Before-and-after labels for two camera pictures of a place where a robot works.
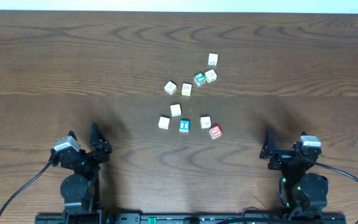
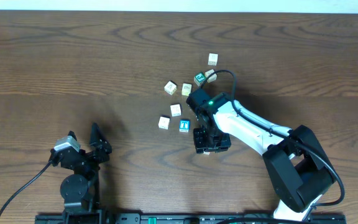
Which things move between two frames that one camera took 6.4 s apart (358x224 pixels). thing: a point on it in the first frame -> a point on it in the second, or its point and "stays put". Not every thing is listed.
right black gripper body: [281, 162] -> [214, 140]
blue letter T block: [184, 125] stays put
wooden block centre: [176, 110] stays put
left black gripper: [100, 154] stays put
